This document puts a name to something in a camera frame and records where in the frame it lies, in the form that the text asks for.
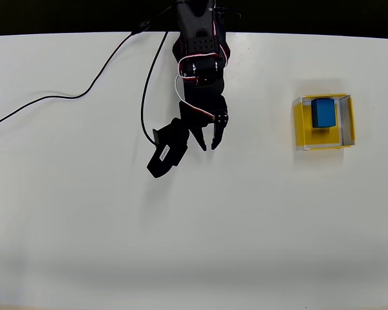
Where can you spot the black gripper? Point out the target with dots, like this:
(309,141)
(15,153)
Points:
(204,121)

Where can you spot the blue cube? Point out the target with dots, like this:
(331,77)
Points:
(323,113)

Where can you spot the yellow open box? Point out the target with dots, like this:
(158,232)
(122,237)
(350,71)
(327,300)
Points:
(305,129)

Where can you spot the black gripper-mounted camera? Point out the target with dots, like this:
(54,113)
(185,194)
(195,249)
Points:
(168,151)

